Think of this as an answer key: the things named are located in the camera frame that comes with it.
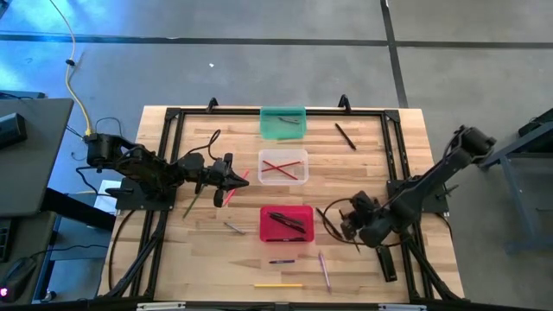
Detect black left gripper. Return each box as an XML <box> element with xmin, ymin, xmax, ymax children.
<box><xmin>196</xmin><ymin>152</ymin><xmax>251</xmax><ymax>208</ymax></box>

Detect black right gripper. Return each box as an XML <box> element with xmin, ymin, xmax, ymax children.
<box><xmin>339</xmin><ymin>191</ymin><xmax>392</xmax><ymax>250</ymax></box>

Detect pink-red pencil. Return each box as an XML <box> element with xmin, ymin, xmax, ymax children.
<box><xmin>223</xmin><ymin>169</ymin><xmax>251</xmax><ymax>208</ymax></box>

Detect green pencil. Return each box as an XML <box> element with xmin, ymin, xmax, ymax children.
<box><xmin>181</xmin><ymin>187</ymin><xmax>207</xmax><ymax>220</ymax></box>

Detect red pencil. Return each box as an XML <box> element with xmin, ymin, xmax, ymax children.
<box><xmin>260</xmin><ymin>161</ymin><xmax>304</xmax><ymax>173</ymax></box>
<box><xmin>262</xmin><ymin>159</ymin><xmax>300</xmax><ymax>181</ymax></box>

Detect purple pen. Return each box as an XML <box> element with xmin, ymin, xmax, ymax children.
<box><xmin>318</xmin><ymin>251</ymin><xmax>333</xmax><ymax>295</ymax></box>

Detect pink-red plastic bin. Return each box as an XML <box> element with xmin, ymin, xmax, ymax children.
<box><xmin>258</xmin><ymin>204</ymin><xmax>316</xmax><ymax>243</ymax></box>

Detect clear plastic bin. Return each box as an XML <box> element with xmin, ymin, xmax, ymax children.
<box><xmin>257</xmin><ymin>149</ymin><xmax>310</xmax><ymax>186</ymax></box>

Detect black rectangular block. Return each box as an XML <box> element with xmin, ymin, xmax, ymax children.
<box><xmin>375</xmin><ymin>244</ymin><xmax>397</xmax><ymax>283</ymax></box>

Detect green plastic bin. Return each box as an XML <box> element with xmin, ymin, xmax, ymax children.
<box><xmin>258</xmin><ymin>106</ymin><xmax>308</xmax><ymax>141</ymax></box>

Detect yellow pencil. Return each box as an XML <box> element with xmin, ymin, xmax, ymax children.
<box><xmin>253</xmin><ymin>282</ymin><xmax>306</xmax><ymax>289</ymax></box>

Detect white paper sheet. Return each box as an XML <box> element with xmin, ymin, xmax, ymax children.
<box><xmin>94</xmin><ymin>179</ymin><xmax>124</xmax><ymax>216</ymax></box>

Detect black desk support beam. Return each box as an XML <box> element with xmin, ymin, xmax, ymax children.
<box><xmin>41</xmin><ymin>187</ymin><xmax>118</xmax><ymax>233</ymax></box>

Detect blue-grey metal table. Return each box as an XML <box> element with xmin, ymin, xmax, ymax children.
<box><xmin>476</xmin><ymin>107</ymin><xmax>553</xmax><ymax>255</ymax></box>

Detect grey desk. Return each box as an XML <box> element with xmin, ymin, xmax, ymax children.
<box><xmin>0</xmin><ymin>98</ymin><xmax>74</xmax><ymax>218</ymax></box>

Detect black device on desk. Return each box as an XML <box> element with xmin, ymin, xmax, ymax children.
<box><xmin>0</xmin><ymin>112</ymin><xmax>29</xmax><ymax>150</ymax></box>

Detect black computer mouse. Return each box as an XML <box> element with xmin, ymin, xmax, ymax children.
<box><xmin>0</xmin><ymin>257</ymin><xmax>38</xmax><ymax>304</ymax></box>

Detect dark keyboard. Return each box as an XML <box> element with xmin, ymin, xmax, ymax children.
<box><xmin>0</xmin><ymin>218</ymin><xmax>12</xmax><ymax>263</ymax></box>

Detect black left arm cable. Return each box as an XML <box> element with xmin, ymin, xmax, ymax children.
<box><xmin>185</xmin><ymin>128</ymin><xmax>222</xmax><ymax>162</ymax></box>

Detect black aluminium table frame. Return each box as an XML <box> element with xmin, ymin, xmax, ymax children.
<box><xmin>98</xmin><ymin>94</ymin><xmax>467</xmax><ymax>304</ymax></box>

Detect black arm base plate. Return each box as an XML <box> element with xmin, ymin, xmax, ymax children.
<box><xmin>115</xmin><ymin>175</ymin><xmax>178</xmax><ymax>212</ymax></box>
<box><xmin>386</xmin><ymin>179</ymin><xmax>450</xmax><ymax>214</ymax></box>

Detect white edge bracket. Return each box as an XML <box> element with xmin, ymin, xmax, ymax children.
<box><xmin>137</xmin><ymin>301</ymin><xmax>188</xmax><ymax>311</ymax></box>
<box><xmin>378</xmin><ymin>303</ymin><xmax>428</xmax><ymax>311</ymax></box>

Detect thin black floor cable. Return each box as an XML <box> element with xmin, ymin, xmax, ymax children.
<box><xmin>64</xmin><ymin>116</ymin><xmax>135</xmax><ymax>150</ymax></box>

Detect yellow floor cable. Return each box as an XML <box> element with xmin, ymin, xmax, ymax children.
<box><xmin>48</xmin><ymin>0</ymin><xmax>99</xmax><ymax>142</ymax></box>

